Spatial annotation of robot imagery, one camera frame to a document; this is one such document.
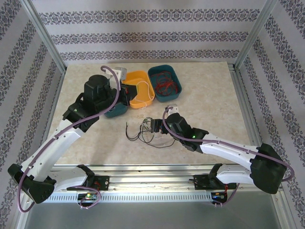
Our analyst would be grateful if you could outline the thin red wire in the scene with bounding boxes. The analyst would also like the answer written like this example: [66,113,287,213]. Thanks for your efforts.
[154,78,177,95]
[152,71,178,96]

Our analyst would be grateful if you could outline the yellow plastic bin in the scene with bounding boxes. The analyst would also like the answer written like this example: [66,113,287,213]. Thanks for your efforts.
[124,70,156,110]

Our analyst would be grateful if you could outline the teal plastic bin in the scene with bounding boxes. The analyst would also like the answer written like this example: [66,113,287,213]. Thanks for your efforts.
[147,64,183,104]
[103,103,129,119]

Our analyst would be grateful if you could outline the small circuit board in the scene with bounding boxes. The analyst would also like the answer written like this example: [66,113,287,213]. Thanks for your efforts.
[77,191,99,202]
[210,191,227,201]

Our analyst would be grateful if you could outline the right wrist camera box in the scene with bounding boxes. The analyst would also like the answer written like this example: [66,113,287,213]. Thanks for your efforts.
[165,104,179,116]

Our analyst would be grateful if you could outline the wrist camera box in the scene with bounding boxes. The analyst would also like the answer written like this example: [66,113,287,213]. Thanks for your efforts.
[165,104,179,116]
[111,67,128,81]

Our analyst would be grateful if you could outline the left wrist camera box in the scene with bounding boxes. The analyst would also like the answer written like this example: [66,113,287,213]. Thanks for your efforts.
[111,67,128,81]

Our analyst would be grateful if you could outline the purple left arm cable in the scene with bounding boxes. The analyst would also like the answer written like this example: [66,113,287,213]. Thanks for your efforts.
[18,65,120,213]

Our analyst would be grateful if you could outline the aluminium frame post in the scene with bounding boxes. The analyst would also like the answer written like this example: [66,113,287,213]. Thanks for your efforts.
[234,0,278,71]
[22,0,67,73]

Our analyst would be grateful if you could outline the slotted grey cable duct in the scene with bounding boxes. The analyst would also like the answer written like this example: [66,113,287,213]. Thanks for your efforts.
[46,190,215,204]

